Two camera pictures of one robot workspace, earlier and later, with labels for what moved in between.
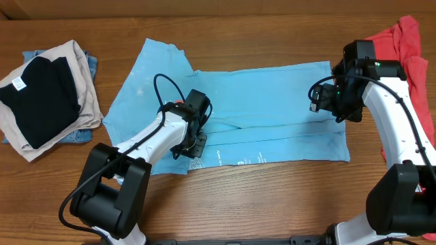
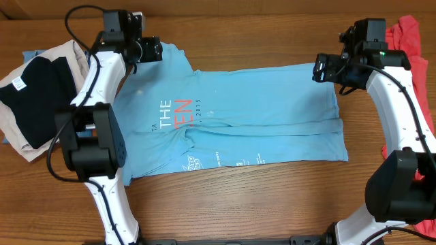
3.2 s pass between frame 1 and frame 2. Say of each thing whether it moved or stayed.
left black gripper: moved
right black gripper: moved
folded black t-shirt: stayed
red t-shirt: stayed
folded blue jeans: stayed
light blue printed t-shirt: stayed
